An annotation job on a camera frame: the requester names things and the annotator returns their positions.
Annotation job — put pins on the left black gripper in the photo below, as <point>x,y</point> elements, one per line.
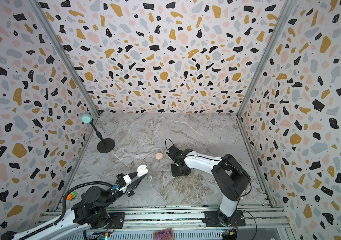
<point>134,186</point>

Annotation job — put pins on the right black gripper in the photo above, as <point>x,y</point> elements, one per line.
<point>173,155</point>

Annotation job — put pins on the white earbud charging case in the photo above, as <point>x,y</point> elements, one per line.
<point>142,170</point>

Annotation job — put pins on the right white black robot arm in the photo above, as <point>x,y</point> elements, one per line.
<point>231,178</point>

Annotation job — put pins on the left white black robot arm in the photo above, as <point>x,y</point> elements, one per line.
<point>89,214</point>

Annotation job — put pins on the pink earbud charging case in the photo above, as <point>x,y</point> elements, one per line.
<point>159,156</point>

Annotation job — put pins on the microphone stand with green ball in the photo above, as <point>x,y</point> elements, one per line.
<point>105,145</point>

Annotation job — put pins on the small electronics board with leds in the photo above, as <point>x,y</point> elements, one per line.
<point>104,236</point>

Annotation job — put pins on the pink circuit board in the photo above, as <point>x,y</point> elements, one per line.
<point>166,234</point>

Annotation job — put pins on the orange green connector block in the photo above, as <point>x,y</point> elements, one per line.
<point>71,196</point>

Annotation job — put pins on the right small electronics board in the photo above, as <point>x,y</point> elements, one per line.
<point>229,234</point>

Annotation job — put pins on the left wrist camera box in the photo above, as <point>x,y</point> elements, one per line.
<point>122,184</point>

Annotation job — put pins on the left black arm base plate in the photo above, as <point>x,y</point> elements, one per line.
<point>112,221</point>

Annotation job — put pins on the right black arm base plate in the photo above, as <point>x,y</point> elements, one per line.
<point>218,219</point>

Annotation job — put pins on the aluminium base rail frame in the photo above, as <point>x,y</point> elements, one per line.
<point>262,223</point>

